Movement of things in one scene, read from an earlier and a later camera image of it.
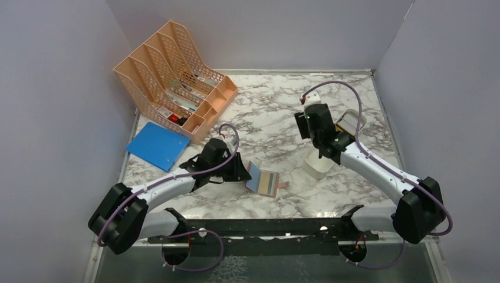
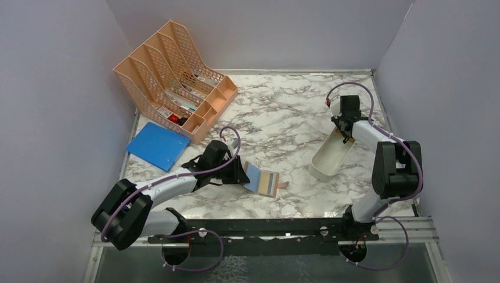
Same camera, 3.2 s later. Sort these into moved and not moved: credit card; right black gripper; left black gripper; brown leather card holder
Moved: right black gripper
Not moved: credit card; brown leather card holder; left black gripper
